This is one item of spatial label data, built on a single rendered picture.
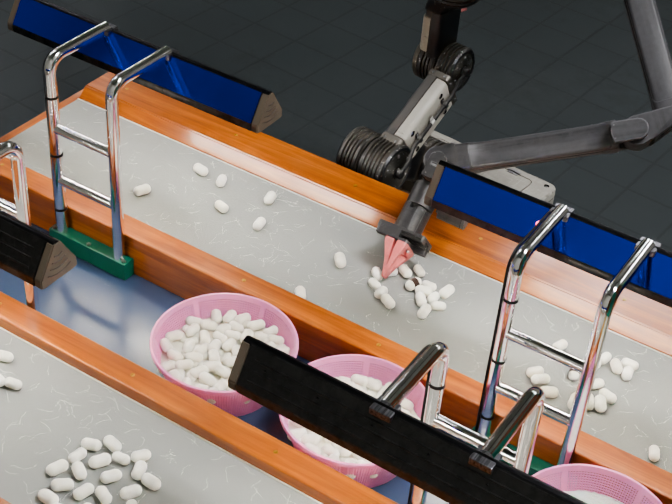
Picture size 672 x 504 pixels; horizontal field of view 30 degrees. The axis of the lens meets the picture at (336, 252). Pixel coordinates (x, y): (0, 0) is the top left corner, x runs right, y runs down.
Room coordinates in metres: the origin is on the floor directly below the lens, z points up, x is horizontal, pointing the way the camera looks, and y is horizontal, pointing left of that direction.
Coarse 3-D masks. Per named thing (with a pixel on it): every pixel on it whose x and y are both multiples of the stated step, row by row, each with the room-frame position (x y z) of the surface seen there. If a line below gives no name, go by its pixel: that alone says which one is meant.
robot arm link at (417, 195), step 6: (420, 180) 2.04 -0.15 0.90; (426, 180) 2.05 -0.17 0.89; (414, 186) 2.03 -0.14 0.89; (420, 186) 2.02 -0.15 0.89; (426, 186) 2.02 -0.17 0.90; (414, 192) 2.02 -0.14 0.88; (420, 192) 2.01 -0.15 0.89; (408, 198) 2.01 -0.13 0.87; (414, 198) 2.00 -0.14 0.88; (420, 198) 2.00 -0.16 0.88; (414, 204) 2.00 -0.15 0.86; (420, 204) 1.99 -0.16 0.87; (426, 210) 2.00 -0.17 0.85; (432, 210) 2.00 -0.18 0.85
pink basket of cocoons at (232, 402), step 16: (176, 304) 1.75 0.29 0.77; (208, 304) 1.78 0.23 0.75; (224, 304) 1.79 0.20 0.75; (240, 304) 1.79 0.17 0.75; (256, 304) 1.78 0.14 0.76; (160, 320) 1.71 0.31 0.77; (176, 320) 1.74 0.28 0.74; (272, 320) 1.76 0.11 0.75; (288, 320) 1.73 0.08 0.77; (160, 336) 1.69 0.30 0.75; (288, 336) 1.71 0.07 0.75; (160, 352) 1.66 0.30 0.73; (160, 368) 1.58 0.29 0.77; (176, 384) 1.56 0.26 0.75; (224, 400) 1.55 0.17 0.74; (240, 400) 1.55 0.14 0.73
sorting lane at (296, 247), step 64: (128, 128) 2.38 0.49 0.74; (128, 192) 2.13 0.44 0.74; (192, 192) 2.15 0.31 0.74; (256, 192) 2.17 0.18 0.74; (256, 256) 1.95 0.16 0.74; (320, 256) 1.97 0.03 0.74; (384, 320) 1.79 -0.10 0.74; (448, 320) 1.81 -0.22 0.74; (576, 320) 1.84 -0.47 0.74; (512, 384) 1.65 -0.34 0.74; (576, 384) 1.66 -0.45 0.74; (640, 384) 1.68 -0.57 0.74; (640, 448) 1.52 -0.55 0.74
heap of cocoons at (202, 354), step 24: (216, 312) 1.77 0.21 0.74; (168, 336) 1.69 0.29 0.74; (192, 336) 1.72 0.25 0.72; (216, 336) 1.70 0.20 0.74; (240, 336) 1.71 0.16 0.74; (264, 336) 1.71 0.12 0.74; (168, 360) 1.65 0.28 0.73; (192, 360) 1.64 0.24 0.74; (216, 360) 1.64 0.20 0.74; (192, 384) 1.59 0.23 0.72; (216, 384) 1.58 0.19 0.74
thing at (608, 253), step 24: (456, 168) 1.77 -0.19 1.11; (432, 192) 1.75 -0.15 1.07; (456, 192) 1.74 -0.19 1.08; (480, 192) 1.73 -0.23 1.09; (504, 192) 1.72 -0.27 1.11; (456, 216) 1.72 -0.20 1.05; (480, 216) 1.70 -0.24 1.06; (504, 216) 1.69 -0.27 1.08; (528, 216) 1.68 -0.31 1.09; (576, 216) 1.66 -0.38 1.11; (552, 240) 1.64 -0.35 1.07; (576, 240) 1.63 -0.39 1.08; (600, 240) 1.62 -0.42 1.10; (624, 240) 1.61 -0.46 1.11; (576, 264) 1.61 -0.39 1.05; (600, 264) 1.60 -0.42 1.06; (648, 264) 1.58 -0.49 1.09; (648, 288) 1.55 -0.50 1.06
